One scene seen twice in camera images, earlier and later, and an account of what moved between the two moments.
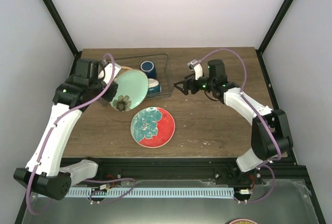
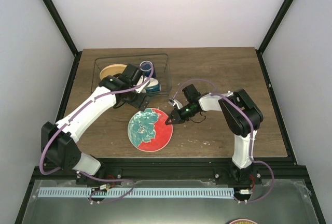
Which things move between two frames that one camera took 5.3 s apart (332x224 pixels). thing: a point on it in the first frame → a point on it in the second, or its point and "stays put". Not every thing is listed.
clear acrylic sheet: [196, 201] stays put
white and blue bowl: [154, 86] stays put
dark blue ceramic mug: [148, 67] stays put
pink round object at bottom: [243, 221] stays put
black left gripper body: [109, 96] → [130, 100]
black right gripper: [186, 83] → [178, 117]
